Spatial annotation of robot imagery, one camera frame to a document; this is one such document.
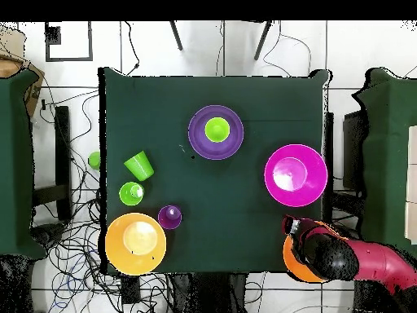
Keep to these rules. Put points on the large pink plastic bowl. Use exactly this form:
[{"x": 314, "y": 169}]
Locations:
[{"x": 295, "y": 195}]

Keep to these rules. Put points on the large orange plastic bowl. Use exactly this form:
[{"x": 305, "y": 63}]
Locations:
[
  {"x": 290, "y": 260},
  {"x": 136, "y": 262}
]

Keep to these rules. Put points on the green plastic cup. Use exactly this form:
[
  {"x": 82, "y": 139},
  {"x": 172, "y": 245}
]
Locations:
[
  {"x": 217, "y": 129},
  {"x": 140, "y": 166},
  {"x": 127, "y": 195}
]

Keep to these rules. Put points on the purple plastic bowl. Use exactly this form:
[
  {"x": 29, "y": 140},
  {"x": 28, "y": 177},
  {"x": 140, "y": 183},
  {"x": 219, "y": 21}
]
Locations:
[{"x": 198, "y": 143}]

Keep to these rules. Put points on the small green plastic bowl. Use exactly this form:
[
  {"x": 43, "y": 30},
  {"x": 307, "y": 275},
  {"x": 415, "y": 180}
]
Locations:
[{"x": 95, "y": 160}]

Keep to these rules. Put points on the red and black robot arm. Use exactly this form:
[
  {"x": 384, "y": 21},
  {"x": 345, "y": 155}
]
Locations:
[{"x": 374, "y": 260}]

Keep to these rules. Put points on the black equipment box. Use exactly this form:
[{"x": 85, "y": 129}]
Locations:
[{"x": 353, "y": 146}]

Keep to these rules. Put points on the black stand bar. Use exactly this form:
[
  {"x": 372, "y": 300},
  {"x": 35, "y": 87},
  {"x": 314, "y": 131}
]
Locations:
[
  {"x": 329, "y": 130},
  {"x": 63, "y": 146}
]

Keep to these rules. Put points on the purple plastic cup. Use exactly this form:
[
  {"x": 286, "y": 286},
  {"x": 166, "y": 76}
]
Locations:
[{"x": 169, "y": 219}]

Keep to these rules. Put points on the green side table cloth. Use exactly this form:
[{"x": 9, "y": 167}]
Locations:
[
  {"x": 387, "y": 146},
  {"x": 16, "y": 163}
]

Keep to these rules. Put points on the black floor power box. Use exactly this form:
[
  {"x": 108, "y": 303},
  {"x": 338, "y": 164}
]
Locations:
[{"x": 131, "y": 290}]

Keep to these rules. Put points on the black tripod leg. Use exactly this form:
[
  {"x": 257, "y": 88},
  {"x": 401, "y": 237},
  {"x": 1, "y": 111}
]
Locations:
[
  {"x": 263, "y": 40},
  {"x": 176, "y": 36}
]

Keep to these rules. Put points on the dark green table cloth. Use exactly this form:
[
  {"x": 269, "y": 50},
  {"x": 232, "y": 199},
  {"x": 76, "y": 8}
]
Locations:
[{"x": 146, "y": 97}]

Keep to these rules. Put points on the brown cardboard box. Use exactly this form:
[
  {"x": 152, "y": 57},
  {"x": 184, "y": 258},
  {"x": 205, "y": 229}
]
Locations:
[{"x": 34, "y": 94}]

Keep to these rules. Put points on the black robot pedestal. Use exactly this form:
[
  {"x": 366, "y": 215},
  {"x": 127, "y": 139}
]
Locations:
[{"x": 208, "y": 293}]

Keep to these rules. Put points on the black square floor frame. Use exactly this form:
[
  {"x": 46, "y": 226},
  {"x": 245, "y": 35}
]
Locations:
[{"x": 69, "y": 59}]

